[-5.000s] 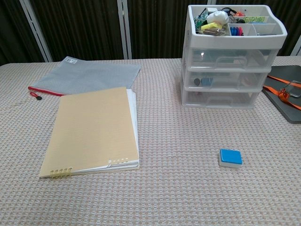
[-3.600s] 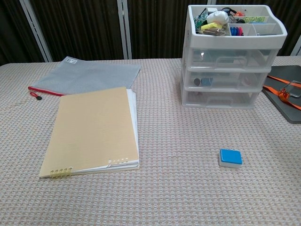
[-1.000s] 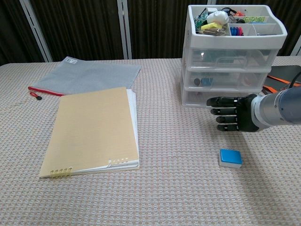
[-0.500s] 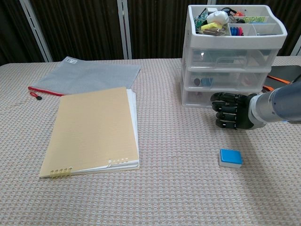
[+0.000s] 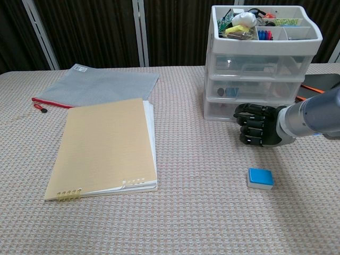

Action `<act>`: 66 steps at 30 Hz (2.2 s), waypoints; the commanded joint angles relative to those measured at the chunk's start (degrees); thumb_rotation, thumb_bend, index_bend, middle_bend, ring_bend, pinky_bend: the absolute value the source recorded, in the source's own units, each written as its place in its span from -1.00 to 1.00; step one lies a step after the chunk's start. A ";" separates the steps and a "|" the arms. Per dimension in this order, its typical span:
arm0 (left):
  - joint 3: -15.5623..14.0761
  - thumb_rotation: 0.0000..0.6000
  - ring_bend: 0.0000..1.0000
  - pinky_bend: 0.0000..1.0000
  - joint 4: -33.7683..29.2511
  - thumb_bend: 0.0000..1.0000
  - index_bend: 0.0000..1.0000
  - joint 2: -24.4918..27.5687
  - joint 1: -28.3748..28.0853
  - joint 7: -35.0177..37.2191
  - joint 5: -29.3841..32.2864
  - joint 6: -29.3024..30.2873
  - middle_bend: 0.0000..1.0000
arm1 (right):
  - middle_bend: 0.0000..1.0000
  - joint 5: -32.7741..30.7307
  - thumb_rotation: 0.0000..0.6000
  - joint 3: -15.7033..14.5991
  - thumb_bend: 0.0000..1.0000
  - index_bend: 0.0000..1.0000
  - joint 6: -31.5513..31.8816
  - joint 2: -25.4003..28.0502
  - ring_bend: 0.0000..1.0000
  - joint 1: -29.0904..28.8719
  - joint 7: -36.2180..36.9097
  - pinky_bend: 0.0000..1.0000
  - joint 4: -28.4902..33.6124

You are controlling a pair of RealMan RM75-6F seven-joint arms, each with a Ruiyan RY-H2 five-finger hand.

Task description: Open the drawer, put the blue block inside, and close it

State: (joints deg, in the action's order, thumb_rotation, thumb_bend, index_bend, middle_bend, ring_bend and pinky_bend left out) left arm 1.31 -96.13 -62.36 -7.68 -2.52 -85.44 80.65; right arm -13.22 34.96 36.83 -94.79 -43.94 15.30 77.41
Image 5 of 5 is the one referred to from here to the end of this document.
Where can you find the blue object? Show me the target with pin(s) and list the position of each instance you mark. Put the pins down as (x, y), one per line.
(231, 92)

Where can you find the beige woven tablecloth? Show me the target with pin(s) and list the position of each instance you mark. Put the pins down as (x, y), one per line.
(199, 212)

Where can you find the dark grey laptop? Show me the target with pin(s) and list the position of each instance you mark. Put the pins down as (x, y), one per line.
(318, 81)

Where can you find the blue and pink clips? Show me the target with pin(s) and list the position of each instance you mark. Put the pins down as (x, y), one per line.
(265, 34)

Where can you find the grey mesh zip pouch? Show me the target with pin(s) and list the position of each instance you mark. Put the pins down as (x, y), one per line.
(101, 85)

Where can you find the clear drawer with few items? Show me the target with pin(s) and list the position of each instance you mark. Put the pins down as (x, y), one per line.
(220, 110)

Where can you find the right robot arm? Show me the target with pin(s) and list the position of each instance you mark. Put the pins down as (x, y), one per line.
(313, 114)

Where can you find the green printed packet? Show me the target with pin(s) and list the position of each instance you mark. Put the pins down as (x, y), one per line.
(287, 21)

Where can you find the brown wrapped packet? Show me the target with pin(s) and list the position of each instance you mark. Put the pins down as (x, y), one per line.
(240, 35)

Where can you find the white partition post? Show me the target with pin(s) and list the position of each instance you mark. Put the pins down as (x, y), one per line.
(335, 54)
(140, 34)
(42, 37)

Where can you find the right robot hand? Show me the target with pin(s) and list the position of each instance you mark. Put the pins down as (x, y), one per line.
(268, 125)

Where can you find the white crumpled bag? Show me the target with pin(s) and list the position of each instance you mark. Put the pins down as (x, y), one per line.
(244, 18)

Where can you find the white plastic drawer organizer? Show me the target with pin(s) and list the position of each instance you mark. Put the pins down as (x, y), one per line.
(265, 45)

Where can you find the blue and white block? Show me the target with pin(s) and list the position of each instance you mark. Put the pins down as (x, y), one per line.
(260, 176)

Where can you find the clear drawer with blue item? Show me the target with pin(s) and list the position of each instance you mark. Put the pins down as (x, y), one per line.
(252, 89)

